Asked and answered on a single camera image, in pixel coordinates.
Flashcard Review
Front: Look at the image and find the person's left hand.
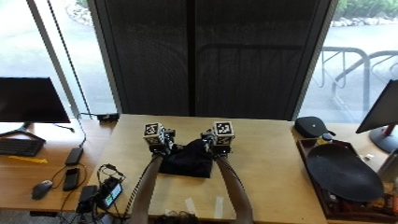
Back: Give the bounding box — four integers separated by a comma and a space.
150, 128, 184, 156

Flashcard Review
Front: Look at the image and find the person's right hand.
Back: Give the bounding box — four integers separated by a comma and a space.
200, 129, 234, 159

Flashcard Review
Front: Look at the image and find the black cloth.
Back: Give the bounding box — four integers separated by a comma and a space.
159, 138, 216, 179

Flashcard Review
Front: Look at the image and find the white marker cube left glove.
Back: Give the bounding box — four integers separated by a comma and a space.
143, 121, 167, 146

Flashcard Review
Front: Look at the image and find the white marker cube glove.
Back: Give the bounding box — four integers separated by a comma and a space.
143, 121, 167, 146
212, 120, 238, 146

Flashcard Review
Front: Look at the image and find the white marker cube right glove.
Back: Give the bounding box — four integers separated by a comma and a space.
212, 120, 238, 146

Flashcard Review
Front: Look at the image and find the black connector box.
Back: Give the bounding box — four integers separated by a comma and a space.
96, 113, 122, 123

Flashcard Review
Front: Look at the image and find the phone with lit screen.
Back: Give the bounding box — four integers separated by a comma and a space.
96, 176, 124, 211

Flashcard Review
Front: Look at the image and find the white paper strip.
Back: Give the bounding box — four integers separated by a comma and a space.
184, 197, 199, 216
214, 195, 226, 219

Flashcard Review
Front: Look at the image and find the black power adapter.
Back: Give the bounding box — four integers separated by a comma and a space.
65, 147, 86, 166

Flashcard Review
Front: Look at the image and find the black pouch case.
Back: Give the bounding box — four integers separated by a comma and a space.
295, 116, 337, 139

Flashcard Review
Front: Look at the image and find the black smartphone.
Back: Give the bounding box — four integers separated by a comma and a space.
63, 167, 82, 192

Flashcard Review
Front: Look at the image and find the black charger brick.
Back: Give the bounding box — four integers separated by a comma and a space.
77, 185, 100, 215

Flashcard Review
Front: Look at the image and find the dark window blind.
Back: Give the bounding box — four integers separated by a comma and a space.
86, 0, 339, 121

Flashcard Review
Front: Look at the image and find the dark wooden tray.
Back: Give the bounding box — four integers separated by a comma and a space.
296, 137, 398, 222

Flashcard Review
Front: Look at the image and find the black computer mouse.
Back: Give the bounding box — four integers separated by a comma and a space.
31, 179, 55, 201

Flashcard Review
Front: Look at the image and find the black oval plate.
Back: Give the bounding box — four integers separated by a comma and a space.
307, 143, 387, 203

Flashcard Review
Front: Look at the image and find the yellow strip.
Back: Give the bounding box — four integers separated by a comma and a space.
7, 155, 50, 164

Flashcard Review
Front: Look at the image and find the black keyboard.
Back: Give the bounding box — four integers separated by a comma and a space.
0, 137, 47, 158

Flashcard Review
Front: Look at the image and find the black computer monitor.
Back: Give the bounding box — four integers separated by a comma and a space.
0, 77, 73, 143

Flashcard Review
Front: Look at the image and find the metal bike rack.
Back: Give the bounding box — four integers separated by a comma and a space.
315, 46, 398, 118

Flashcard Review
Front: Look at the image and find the monitor with red stand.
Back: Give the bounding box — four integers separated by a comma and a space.
355, 78, 398, 153

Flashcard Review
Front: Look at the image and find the black cable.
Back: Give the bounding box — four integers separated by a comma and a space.
47, 0, 94, 148

